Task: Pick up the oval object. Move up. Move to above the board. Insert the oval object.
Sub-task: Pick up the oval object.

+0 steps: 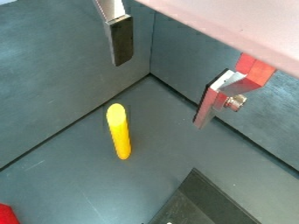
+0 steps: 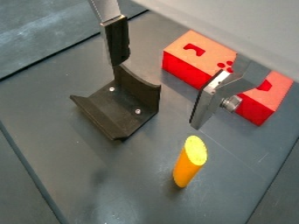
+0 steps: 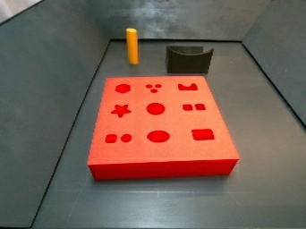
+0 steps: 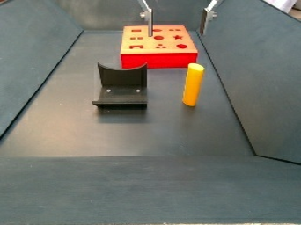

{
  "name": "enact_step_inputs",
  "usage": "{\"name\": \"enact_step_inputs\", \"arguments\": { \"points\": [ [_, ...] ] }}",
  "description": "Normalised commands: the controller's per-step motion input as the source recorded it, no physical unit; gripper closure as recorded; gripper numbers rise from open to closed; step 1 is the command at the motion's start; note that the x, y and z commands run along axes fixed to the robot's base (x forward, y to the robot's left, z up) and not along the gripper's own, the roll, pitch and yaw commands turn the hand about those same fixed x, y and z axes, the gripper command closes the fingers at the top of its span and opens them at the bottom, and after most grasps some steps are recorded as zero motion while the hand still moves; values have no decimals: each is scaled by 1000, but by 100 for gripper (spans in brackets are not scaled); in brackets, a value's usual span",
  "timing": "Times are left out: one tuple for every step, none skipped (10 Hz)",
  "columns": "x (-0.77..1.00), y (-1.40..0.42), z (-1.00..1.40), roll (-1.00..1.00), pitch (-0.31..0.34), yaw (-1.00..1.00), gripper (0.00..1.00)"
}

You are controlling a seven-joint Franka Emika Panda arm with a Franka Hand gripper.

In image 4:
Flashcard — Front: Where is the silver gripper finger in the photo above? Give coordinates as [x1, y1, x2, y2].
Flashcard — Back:
[199, 0, 219, 35]
[137, 0, 152, 37]

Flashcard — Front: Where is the yellow oval peg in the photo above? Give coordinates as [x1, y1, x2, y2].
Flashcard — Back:
[181, 63, 204, 106]

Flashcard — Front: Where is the red shape sorter board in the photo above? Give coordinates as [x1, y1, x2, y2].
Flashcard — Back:
[120, 25, 198, 69]

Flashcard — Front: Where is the black curved peg stand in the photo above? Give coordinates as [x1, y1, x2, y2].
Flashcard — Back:
[92, 64, 148, 109]

